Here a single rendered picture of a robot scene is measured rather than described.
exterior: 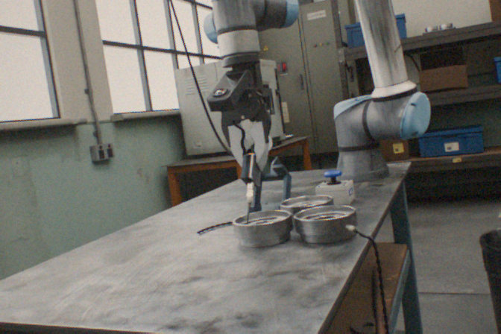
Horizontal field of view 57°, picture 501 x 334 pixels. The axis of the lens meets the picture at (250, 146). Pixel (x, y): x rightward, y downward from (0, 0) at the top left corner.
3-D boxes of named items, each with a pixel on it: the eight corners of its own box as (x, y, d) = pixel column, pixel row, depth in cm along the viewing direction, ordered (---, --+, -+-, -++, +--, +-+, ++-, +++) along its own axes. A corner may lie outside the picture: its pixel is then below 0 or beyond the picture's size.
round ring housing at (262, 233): (276, 250, 75) (273, 225, 75) (224, 247, 81) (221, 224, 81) (304, 232, 84) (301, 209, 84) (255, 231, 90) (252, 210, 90)
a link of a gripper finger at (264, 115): (276, 140, 85) (265, 93, 84) (273, 142, 83) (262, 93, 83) (253, 145, 87) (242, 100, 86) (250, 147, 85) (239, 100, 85)
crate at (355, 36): (408, 42, 436) (405, 19, 435) (407, 39, 401) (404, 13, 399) (353, 53, 455) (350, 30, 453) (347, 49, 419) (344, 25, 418)
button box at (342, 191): (349, 206, 100) (346, 183, 100) (317, 207, 103) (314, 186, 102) (356, 197, 107) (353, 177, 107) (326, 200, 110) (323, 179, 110)
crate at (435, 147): (485, 147, 418) (482, 124, 417) (485, 153, 384) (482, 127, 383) (424, 153, 442) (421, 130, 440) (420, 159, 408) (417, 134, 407)
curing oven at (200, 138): (265, 151, 308) (251, 54, 304) (186, 159, 332) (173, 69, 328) (294, 142, 364) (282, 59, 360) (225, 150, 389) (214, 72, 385)
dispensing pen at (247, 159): (234, 223, 79) (244, 138, 87) (244, 231, 83) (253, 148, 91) (246, 223, 79) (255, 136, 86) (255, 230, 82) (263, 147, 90)
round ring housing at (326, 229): (284, 239, 81) (281, 216, 80) (326, 224, 87) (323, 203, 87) (328, 248, 72) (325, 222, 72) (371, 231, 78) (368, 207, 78)
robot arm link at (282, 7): (261, 0, 102) (223, -3, 94) (300, -16, 94) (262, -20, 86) (266, 36, 102) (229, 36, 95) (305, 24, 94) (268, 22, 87)
